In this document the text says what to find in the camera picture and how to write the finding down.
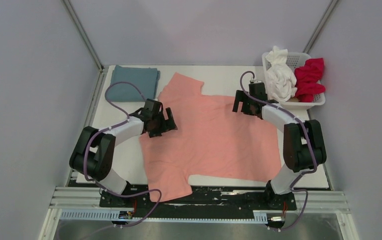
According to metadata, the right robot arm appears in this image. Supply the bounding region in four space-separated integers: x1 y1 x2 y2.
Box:
233 82 327 209

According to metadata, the white plastic basket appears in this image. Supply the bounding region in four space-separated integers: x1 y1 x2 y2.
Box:
262 52 326 111

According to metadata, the crumpled red t shirt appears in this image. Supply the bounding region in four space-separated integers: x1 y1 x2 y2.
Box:
294 58 326 103

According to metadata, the crumpled white t shirt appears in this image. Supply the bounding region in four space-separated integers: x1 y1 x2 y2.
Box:
265 46 297 102

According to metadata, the folded blue-grey t shirt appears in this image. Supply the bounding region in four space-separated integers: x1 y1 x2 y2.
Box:
107 65 161 103

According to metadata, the left aluminium frame post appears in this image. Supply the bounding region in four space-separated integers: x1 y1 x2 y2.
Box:
61 0 104 72

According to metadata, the slotted white cable duct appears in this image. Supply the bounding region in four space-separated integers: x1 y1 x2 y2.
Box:
60 210 268 223

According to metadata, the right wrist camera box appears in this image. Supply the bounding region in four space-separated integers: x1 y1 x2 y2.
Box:
250 79 263 84

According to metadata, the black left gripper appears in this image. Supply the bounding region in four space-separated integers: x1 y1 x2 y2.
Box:
148 107 177 139

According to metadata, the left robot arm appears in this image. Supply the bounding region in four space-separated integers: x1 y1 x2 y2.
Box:
69 99 177 207

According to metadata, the right aluminium frame post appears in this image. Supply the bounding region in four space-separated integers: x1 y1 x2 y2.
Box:
303 0 341 54

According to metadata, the aluminium front rail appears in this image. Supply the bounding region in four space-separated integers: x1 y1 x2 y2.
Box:
50 187 351 214

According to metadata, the aluminium frame post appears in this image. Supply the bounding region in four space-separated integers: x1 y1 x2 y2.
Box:
61 0 104 72
303 0 341 54

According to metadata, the pink t shirt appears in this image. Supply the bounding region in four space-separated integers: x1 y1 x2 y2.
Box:
139 73 282 202

